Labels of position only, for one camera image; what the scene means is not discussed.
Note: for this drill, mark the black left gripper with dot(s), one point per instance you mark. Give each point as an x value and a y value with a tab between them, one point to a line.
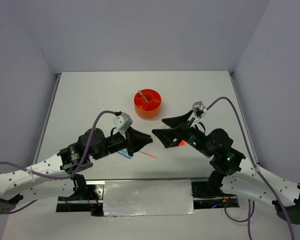
135	140

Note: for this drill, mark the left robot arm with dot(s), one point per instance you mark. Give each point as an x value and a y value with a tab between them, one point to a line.
60	175

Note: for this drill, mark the orange highlighter with black body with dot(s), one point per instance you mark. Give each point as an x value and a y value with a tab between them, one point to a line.
182	143

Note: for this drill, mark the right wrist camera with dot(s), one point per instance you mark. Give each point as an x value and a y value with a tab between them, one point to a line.
199	110

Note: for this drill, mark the blue capsule eraser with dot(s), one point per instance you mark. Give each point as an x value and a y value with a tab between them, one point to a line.
124	154

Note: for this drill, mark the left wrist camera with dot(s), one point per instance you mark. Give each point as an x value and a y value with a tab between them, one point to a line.
122	122

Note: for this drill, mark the orange round compartment organizer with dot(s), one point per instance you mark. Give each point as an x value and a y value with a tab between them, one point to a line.
149	108

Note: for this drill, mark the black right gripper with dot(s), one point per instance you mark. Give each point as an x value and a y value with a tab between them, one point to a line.
166	135

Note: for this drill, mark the silver foil covered panel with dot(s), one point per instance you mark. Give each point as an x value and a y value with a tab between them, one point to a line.
147	198

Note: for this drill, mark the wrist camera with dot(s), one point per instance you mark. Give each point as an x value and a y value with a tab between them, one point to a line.
199	110
122	122

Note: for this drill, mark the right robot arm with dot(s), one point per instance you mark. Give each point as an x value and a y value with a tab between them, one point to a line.
233	173

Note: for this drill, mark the clear white pen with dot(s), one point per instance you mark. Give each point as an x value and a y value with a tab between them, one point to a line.
142	95

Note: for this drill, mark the thin orange pen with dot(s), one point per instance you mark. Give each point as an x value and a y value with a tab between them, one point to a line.
148	154

